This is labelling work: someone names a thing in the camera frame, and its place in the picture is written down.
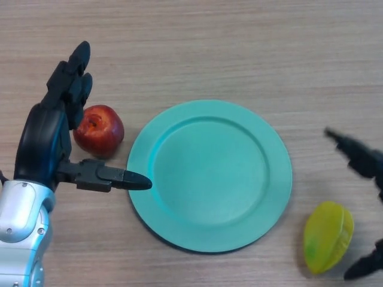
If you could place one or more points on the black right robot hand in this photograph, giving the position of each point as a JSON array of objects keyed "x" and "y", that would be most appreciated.
[{"x": 365, "y": 161}]

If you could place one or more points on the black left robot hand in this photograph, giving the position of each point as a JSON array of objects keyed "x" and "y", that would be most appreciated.
[{"x": 39, "y": 143}]

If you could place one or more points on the yellow starfruit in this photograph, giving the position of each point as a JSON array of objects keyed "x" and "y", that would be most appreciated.
[{"x": 326, "y": 239}]

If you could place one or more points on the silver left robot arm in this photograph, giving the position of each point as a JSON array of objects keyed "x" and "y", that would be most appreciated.
[{"x": 21, "y": 227}]

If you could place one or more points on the green round plate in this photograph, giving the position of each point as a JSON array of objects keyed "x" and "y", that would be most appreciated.
[{"x": 209, "y": 179}]

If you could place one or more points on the red apple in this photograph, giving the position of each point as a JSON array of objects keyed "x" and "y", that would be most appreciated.
[{"x": 101, "y": 134}]

